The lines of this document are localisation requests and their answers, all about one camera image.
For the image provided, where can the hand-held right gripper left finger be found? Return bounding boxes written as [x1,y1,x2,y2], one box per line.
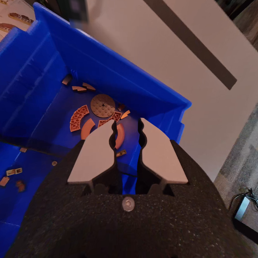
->
[67,121,117,186]

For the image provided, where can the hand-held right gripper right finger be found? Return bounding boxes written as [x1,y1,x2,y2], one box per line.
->
[138,118,189,186]

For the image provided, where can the pile of brown bricks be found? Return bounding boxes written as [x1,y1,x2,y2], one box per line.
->
[61,75,131,157]

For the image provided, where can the blue plastic bin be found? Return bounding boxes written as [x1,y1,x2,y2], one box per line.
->
[0,2,192,250]

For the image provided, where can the black bin divider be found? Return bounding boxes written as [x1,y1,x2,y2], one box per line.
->
[0,135,79,157]

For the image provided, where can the grey floor power adapter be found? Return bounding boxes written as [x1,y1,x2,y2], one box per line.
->
[234,195,252,221]

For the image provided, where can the brick set instruction booklet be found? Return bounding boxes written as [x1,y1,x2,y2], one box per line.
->
[0,0,37,41]

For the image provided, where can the black floor cable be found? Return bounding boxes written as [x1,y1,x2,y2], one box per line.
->
[229,188,258,212]

